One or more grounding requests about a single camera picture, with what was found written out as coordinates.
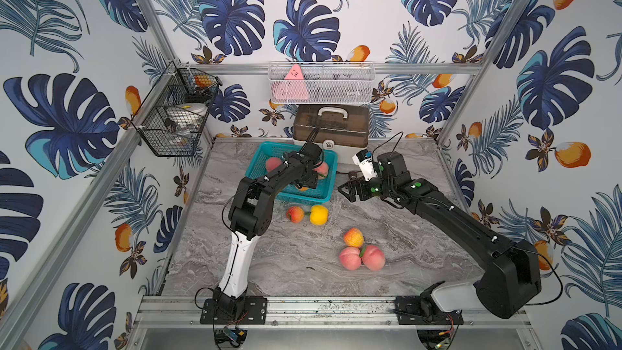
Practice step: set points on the white bowl in basket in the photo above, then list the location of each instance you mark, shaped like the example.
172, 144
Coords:
186, 116

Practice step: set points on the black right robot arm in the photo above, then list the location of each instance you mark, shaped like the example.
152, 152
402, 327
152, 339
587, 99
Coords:
511, 276

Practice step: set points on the black wire wall basket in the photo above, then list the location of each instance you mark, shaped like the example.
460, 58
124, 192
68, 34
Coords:
177, 85

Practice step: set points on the yellow peach upper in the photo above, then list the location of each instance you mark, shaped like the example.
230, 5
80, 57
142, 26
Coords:
318, 215

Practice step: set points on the clear wall shelf basket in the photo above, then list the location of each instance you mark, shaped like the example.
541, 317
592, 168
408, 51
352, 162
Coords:
330, 83

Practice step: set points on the teal plastic basket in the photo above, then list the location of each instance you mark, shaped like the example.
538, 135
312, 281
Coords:
320, 195

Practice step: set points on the pink peach with leaf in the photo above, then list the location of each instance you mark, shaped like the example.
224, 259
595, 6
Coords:
273, 163

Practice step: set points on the orange yellow peach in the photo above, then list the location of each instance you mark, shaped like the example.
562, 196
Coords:
354, 238

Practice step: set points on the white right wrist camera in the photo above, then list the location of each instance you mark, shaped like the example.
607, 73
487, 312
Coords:
364, 160

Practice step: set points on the pink triangle item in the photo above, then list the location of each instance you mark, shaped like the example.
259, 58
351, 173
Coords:
292, 88

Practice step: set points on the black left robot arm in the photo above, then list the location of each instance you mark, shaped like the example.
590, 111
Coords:
251, 211

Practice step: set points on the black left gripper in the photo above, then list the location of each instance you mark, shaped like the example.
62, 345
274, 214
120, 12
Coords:
308, 175

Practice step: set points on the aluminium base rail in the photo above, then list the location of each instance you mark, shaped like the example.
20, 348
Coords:
316, 312

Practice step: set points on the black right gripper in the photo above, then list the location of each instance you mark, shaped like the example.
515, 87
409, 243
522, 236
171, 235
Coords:
351, 191

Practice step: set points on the small red orange peach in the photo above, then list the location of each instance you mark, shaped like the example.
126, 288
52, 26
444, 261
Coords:
295, 214

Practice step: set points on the white brown storage box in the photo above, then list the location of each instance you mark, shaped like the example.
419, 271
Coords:
343, 129

